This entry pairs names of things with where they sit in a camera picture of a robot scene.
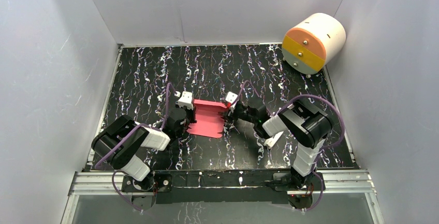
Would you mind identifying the pink paper box sheet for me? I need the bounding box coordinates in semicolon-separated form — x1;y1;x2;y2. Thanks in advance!
187;99;228;139

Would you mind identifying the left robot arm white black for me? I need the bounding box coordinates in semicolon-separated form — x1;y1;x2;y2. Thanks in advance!
91;107;196;191

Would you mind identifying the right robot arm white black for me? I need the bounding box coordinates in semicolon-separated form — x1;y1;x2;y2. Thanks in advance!
224;98;333;191

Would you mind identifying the small white plastic clip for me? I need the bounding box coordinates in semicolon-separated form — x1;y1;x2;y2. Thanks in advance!
263;131;283;149

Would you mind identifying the round drawer cabinet toy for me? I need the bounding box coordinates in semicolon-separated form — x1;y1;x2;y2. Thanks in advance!
282;13;346;76

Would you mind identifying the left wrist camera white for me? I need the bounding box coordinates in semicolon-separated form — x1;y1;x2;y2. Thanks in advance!
176;91;194;110

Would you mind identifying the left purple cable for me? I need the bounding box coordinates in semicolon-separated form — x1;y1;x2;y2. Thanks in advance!
94;82;181;213

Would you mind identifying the purple cable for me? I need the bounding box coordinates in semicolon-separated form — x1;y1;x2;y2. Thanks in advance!
229;80;346;212
94;82;181;213

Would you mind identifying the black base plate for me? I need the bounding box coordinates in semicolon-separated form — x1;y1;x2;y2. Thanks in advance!
121;169;320;204

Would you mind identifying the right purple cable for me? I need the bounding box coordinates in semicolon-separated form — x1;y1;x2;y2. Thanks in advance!
229;80;346;212

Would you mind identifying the aluminium front rail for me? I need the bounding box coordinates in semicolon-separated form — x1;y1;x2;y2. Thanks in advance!
69;169;376;196

